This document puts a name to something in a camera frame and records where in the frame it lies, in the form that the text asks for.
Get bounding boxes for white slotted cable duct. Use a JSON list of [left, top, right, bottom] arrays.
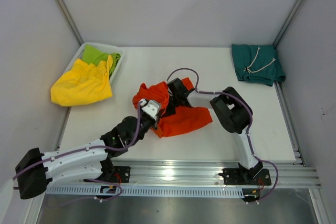
[[46, 184, 244, 198]]

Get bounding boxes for left aluminium frame post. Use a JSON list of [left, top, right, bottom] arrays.
[[54, 0, 84, 46]]

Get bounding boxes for white plastic basket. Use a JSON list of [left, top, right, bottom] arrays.
[[64, 42, 126, 83]]

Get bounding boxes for cream drawstring cord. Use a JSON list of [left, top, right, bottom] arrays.
[[244, 46, 278, 74]]

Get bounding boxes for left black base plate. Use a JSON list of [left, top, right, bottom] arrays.
[[96, 166, 131, 184]]

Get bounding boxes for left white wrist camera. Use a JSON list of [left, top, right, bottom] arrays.
[[139, 99, 161, 120]]

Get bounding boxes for right aluminium frame post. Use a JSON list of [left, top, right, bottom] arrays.
[[273, 0, 306, 48]]

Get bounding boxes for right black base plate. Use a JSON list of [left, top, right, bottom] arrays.
[[218, 168, 272, 186]]

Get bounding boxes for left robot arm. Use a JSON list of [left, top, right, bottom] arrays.
[[14, 106, 163, 200]]

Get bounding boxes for lime green shorts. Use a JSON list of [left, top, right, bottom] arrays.
[[82, 45, 121, 76]]

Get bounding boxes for yellow shorts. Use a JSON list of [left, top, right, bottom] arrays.
[[50, 56, 113, 107]]

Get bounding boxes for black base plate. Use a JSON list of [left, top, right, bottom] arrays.
[[218, 168, 272, 186], [96, 166, 131, 184]]

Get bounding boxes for aluminium frame post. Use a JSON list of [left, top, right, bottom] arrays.
[[54, 0, 84, 46], [273, 0, 306, 48]]

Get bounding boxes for teal green shorts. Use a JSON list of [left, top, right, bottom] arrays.
[[231, 44, 286, 87]]

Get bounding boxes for aluminium mounting rail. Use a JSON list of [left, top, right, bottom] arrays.
[[46, 157, 322, 190]]

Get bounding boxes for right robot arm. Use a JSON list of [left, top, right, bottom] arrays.
[[167, 78, 263, 184]]

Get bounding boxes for orange shorts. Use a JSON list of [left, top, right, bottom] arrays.
[[132, 81, 213, 138]]

